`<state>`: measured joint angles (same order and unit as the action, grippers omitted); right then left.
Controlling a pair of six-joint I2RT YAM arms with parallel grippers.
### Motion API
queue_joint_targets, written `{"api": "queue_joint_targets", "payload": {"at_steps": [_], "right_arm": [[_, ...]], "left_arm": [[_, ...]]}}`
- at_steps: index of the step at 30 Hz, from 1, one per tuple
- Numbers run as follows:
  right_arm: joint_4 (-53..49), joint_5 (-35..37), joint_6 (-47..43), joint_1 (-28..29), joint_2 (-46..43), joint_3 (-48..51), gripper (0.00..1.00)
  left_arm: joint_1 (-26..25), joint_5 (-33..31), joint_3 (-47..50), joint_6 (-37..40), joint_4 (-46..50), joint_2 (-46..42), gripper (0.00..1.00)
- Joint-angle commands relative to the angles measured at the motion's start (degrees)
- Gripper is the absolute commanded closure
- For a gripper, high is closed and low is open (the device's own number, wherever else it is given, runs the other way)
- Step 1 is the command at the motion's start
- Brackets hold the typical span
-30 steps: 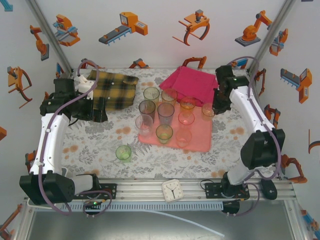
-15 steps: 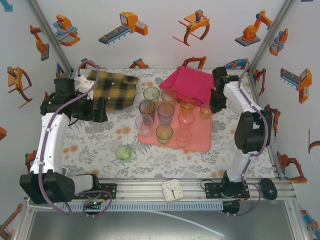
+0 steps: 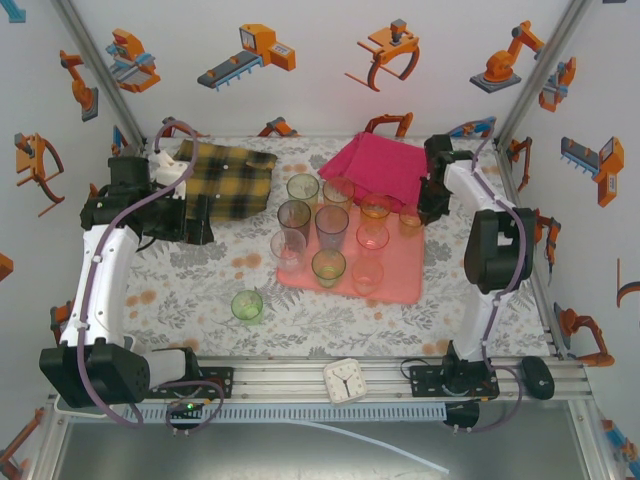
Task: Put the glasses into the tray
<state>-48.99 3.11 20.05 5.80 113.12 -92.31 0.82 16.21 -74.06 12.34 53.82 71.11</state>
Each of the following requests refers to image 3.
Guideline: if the small orange plastic glass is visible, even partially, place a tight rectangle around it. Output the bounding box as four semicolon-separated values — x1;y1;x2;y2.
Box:
398;204;424;239

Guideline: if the pink plastic glass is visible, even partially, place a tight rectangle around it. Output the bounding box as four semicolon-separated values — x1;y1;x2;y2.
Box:
355;219;391;251

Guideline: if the amber plastic glass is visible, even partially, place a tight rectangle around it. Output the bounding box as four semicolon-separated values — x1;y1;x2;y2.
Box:
322;176;356;214

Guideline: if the smoky grey plastic glass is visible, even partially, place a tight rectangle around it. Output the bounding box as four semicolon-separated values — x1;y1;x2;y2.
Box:
276;199;312;241

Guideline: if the clear plastic glass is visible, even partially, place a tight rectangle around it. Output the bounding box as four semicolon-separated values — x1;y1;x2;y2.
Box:
269;228;308;280

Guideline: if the blue plastic glass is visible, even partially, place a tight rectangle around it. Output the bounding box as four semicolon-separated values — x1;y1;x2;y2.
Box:
314;204;350;251

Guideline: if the tall yellow-green plastic glass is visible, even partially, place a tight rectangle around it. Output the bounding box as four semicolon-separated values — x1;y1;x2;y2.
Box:
285;173;321;207

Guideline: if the olive green plastic glass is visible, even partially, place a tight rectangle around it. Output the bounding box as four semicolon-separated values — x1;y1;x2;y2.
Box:
310;248;347;290

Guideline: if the pink plastic tray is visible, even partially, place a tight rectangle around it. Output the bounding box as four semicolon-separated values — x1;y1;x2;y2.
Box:
276;199;426;306

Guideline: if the yellow black plaid shirt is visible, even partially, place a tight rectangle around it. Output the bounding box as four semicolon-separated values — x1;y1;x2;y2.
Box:
172;139;279;222

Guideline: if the magenta folded cloth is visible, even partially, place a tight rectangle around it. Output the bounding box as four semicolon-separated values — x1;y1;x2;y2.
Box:
318;131;431;209

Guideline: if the small green plastic glass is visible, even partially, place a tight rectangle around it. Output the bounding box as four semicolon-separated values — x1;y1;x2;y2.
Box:
230;289;265;326

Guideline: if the floral table cover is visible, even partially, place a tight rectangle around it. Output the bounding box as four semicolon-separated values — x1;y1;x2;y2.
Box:
102;135;566;359

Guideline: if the small green-lit electronics board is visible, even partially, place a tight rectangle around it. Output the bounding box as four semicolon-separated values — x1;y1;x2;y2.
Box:
167;399;207;426

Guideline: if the white square alarm clock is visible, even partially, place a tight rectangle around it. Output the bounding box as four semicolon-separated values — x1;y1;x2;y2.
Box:
322;358;370;405

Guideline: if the black computer mouse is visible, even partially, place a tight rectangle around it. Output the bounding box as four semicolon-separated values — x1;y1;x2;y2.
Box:
519;355;556;400

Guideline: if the aluminium frame post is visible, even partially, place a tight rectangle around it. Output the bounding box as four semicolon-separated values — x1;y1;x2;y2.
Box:
53;0;149;151
497;0;594;146

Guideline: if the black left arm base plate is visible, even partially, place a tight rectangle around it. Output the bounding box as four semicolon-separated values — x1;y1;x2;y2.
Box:
143;367;235;400

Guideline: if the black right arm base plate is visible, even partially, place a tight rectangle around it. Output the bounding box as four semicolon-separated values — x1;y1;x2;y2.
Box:
409;364;501;401

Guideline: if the aluminium front rail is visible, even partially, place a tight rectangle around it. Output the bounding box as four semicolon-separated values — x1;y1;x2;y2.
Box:
47;355;601;406

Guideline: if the black cable bracket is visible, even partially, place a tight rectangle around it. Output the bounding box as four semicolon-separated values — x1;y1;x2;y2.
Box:
443;402;481;434

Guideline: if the white slotted cable duct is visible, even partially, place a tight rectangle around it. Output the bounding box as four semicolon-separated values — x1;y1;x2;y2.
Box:
122;403;446;422

